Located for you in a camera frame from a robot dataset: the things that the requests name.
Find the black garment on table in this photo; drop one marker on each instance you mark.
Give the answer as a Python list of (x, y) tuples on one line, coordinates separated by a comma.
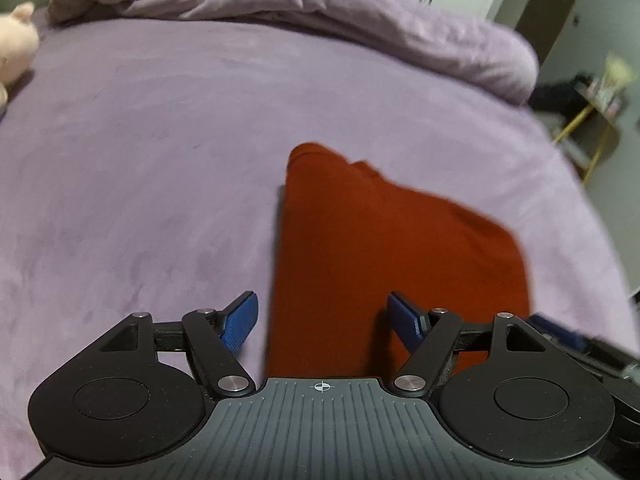
[(560, 97)]

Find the pink plush toy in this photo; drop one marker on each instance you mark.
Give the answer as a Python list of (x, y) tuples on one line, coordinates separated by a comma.
[(19, 44)]

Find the purple bed sheet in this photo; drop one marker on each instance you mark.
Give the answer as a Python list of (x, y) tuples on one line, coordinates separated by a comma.
[(142, 164)]

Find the dark brown door frame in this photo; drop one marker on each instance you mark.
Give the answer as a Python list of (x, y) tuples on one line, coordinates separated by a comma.
[(541, 23)]

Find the purple rolled duvet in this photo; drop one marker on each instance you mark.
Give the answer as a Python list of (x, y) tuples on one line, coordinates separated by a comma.
[(479, 52)]

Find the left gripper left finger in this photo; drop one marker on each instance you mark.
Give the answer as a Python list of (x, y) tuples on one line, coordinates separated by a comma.
[(237, 320)]

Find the red knit sweater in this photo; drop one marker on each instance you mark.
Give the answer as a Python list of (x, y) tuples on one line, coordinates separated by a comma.
[(348, 239)]

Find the cream wrapped bouquet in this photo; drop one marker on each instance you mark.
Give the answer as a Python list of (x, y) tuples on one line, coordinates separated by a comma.
[(618, 75)]

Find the yellow leg side table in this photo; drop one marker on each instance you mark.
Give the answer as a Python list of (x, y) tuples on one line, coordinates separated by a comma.
[(593, 134)]

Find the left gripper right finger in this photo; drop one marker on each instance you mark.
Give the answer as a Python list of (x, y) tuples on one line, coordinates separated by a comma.
[(410, 324)]

